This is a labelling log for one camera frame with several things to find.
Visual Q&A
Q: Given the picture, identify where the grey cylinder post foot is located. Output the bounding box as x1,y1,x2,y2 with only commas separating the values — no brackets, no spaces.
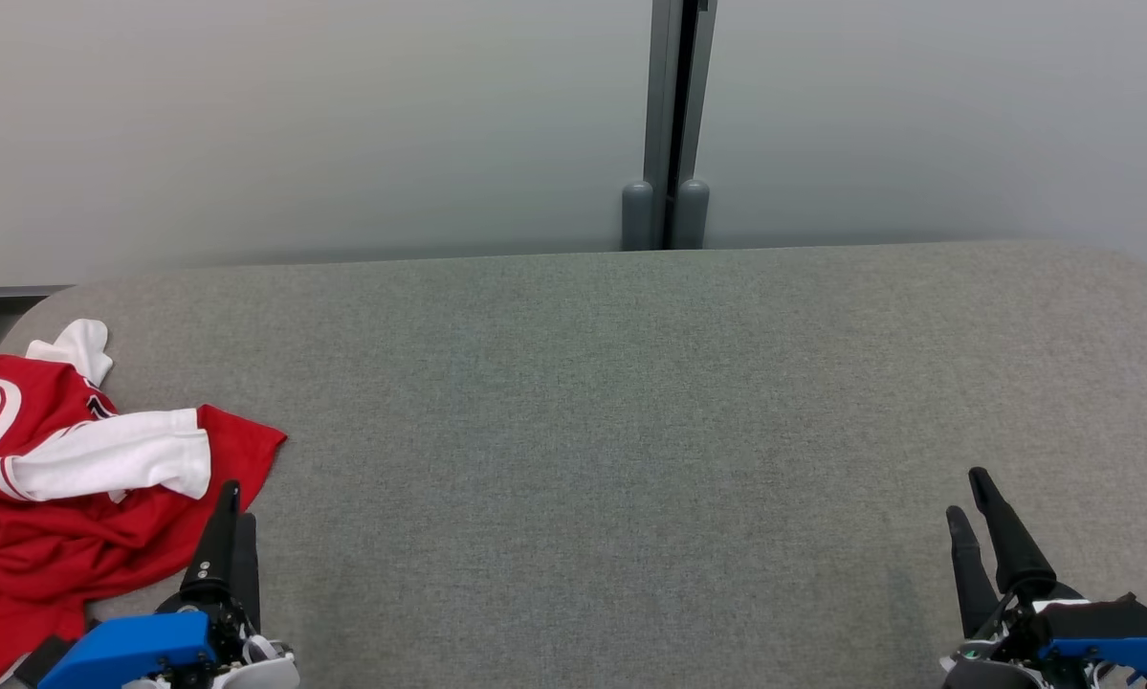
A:
673,178,711,250
621,182,654,252

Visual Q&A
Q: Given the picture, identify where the red white basketball jersey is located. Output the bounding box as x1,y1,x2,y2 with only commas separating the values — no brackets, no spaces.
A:
0,319,288,609

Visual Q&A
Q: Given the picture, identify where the grey metal partition post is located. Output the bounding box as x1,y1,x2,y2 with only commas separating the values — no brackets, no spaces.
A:
642,0,719,252

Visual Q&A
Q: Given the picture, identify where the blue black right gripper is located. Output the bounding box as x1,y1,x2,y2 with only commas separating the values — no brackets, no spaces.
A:
941,467,1147,689

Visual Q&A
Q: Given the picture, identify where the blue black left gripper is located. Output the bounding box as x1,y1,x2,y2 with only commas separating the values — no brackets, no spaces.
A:
37,481,298,689

